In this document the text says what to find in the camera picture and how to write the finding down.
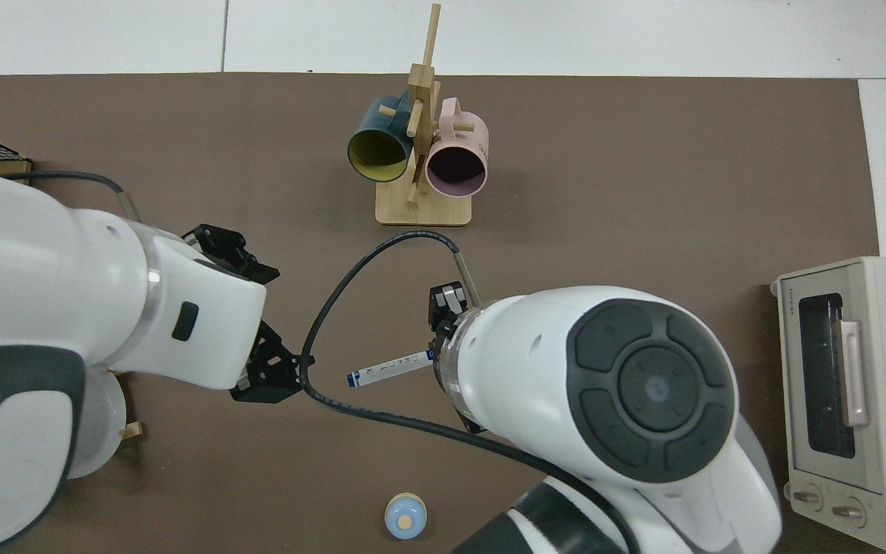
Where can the blue and white marker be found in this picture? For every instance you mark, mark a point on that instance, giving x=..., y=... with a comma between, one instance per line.
x=389, y=368

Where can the wooden cup stand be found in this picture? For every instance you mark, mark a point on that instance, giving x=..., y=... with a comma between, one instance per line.
x=424, y=211

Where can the wooden plate rack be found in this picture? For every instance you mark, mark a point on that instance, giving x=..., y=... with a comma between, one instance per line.
x=131, y=431

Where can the pink cup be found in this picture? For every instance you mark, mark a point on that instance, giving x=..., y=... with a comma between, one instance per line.
x=474, y=135

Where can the grey plate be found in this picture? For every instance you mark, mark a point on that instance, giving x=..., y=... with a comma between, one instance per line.
x=108, y=423

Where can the dark teal cup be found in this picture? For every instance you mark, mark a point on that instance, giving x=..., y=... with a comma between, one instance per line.
x=372, y=119

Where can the small blue round bell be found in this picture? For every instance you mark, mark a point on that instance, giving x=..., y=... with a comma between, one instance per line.
x=405, y=517

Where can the brown table cloth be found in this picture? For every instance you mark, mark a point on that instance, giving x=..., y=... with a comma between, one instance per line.
x=643, y=192

